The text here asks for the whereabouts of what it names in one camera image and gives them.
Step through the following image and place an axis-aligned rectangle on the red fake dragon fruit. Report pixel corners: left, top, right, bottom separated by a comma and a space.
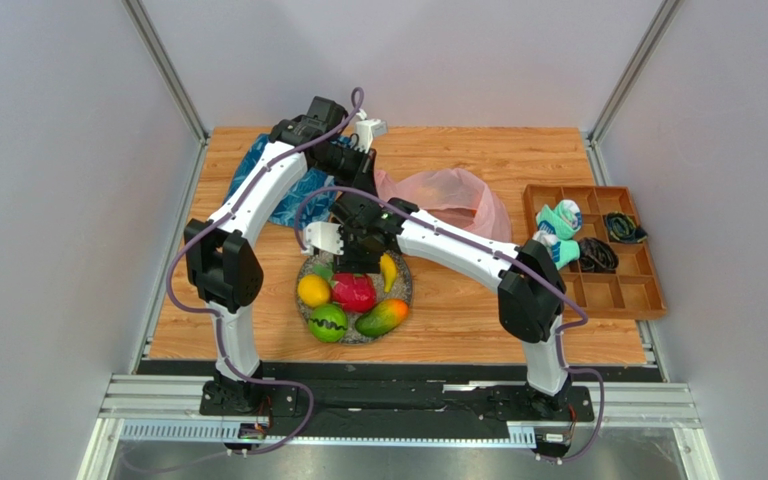
313, 265, 378, 314

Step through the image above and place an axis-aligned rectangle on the blue patterned cloth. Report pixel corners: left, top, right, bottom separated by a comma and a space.
224, 133, 359, 231

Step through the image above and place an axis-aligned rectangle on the fake mango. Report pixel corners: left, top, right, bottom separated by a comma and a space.
354, 298, 410, 338

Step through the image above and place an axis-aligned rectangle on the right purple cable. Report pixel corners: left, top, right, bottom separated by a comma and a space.
294, 186, 606, 465

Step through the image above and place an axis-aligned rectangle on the dark striped sock roll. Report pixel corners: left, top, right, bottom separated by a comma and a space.
604, 212, 648, 244

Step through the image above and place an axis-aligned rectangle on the yellow fake lemon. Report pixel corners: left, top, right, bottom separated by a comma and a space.
297, 274, 331, 309

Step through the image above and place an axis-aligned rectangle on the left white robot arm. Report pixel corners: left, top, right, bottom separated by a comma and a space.
174, 87, 381, 414

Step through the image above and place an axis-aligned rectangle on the yellow fake banana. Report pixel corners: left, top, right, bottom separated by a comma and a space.
379, 253, 399, 293

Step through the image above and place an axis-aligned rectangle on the brown compartment tray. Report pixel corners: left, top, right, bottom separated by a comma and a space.
523, 184, 667, 320

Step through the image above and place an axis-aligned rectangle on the black sock roll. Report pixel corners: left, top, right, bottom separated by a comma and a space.
578, 237, 619, 274

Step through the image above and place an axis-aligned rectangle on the pink plastic bag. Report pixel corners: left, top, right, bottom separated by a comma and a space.
374, 168, 512, 242

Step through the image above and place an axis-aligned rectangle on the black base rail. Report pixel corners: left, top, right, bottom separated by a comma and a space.
198, 361, 665, 441

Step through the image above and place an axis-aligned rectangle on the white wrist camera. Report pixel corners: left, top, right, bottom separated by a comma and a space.
354, 119, 388, 153
301, 222, 344, 256

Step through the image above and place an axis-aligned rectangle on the green white sock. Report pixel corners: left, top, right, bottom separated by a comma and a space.
535, 199, 583, 240
532, 230, 580, 270

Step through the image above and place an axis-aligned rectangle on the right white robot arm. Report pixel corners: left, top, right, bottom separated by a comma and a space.
331, 188, 570, 405

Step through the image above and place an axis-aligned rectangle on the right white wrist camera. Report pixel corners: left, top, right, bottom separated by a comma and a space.
301, 222, 344, 256

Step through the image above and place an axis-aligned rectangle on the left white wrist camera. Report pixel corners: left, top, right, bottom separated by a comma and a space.
354, 119, 388, 153

